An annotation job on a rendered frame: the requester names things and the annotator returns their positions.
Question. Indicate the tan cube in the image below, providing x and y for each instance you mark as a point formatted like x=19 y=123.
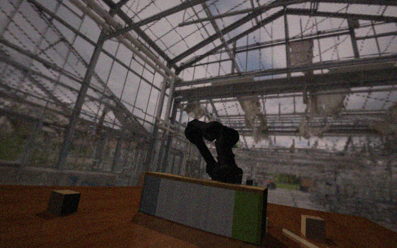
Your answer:
x=63 y=201

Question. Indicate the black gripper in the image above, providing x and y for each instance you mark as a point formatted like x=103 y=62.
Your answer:
x=229 y=172

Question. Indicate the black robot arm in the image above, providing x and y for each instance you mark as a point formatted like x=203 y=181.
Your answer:
x=225 y=137

